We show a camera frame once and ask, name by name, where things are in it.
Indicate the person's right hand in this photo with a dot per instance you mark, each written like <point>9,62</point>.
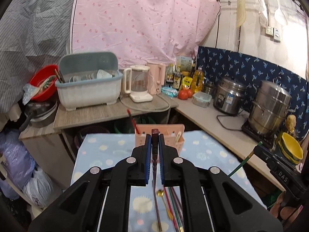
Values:
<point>281,201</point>

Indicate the gold spoon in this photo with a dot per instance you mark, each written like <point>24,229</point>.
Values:
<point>160,193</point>

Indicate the blue printed blanket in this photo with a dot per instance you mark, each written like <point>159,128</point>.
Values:
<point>108,149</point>

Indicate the black induction cooker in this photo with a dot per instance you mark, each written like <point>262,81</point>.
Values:
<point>256,133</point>

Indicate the red tomato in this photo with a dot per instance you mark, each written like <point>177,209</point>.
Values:
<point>190,92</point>
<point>183,94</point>

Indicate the beige counter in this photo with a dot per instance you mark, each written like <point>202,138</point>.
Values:
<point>205,118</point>

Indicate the dark red chopstick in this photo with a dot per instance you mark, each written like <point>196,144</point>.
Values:
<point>179,199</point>
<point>131,119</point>
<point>154,133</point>

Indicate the cooking oil bottle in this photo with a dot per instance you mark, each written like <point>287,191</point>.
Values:
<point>198,79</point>

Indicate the blue wipes packet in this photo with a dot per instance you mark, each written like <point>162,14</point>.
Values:
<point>169,91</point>

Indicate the white plastic bag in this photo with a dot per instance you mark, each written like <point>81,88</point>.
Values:
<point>38,188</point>

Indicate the white green carton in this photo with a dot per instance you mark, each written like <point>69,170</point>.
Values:
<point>184,62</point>

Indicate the green basin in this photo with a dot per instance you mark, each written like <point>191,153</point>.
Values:
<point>144,120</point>

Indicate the clear plastic bag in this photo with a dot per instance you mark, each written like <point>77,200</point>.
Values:
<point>29,93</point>

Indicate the dark sauce bottle white label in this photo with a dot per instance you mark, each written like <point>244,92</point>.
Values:
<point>177,81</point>

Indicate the cream hanging paddle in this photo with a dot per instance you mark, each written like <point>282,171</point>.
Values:
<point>241,12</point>

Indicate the small steel pot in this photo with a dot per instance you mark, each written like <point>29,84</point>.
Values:
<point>209,88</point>

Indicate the black pan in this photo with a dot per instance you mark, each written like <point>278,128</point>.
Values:
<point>41,116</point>

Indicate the wooden cabinet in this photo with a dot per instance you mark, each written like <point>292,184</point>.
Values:
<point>96,116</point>

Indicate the pink dotted curtain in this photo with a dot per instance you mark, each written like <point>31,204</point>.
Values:
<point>144,17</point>

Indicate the dark glass bottle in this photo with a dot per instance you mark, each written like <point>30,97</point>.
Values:
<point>192,71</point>

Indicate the navy printed cloth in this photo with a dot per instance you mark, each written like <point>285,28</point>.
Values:
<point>241,67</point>

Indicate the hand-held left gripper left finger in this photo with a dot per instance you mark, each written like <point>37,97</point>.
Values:
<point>148,164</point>

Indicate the yellow seasoning packet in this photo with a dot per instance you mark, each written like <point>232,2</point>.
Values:
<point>187,81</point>

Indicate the red basin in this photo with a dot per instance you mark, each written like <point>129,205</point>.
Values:
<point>45,73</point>

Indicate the steel steamer pot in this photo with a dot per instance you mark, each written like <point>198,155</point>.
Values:
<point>270,111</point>

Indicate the white blender jug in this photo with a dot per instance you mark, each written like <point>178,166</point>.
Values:
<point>140,82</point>

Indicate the clear food container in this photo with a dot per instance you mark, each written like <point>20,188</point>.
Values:
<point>202,99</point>

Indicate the grey-blue dish drainer bin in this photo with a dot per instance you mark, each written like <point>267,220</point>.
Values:
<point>89,94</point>

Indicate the white dishes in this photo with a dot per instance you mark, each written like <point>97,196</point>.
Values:
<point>101,73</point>

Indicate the steel rice cooker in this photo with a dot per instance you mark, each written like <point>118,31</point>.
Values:
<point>229,96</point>

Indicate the golden figurine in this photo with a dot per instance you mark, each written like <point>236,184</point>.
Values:
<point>291,123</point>

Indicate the stack of yellow bowls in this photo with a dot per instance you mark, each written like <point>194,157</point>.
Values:
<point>291,146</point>

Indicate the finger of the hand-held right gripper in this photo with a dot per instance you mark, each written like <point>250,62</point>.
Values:
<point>262,153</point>

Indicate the green chopstick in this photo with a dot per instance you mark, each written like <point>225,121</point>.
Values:
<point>175,204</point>
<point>239,166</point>

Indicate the wall socket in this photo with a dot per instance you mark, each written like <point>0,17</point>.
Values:
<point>269,30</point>

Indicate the pink perforated utensil holder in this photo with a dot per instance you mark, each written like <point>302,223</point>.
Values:
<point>169,128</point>

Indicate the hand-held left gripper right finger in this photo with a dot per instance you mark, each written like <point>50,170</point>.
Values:
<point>161,164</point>

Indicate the dark purple basket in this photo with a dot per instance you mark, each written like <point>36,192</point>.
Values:
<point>91,131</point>

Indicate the purple plastic bag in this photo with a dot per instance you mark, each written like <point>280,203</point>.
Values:
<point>14,154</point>

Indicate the pink kettle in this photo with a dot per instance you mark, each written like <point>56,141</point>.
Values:
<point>155,77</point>

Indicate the grey striped cloth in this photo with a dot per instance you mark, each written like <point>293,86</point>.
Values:
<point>31,29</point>

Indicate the dark chopsticks bundle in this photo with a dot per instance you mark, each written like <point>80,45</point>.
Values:
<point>59,76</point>

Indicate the white slotted ladle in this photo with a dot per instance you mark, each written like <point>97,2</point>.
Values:
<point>281,15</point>

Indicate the white hanging bag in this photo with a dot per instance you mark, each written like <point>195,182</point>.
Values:
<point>262,9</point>

